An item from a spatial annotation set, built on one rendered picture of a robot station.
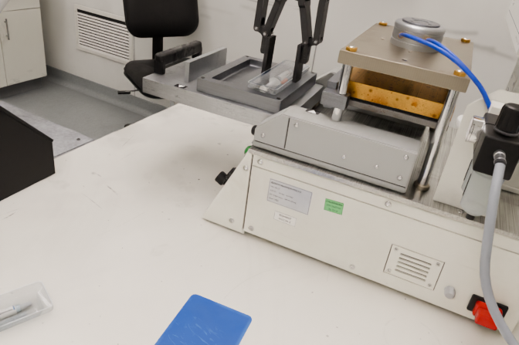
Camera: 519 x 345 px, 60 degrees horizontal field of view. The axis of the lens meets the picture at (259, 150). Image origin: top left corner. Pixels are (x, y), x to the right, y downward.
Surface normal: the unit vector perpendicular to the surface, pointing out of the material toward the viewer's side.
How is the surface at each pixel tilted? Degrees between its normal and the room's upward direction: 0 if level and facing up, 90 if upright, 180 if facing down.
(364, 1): 90
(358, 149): 90
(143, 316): 0
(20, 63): 90
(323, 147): 90
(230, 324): 0
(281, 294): 0
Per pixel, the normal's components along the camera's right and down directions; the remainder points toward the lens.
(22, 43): 0.87, 0.32
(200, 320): 0.12, -0.88
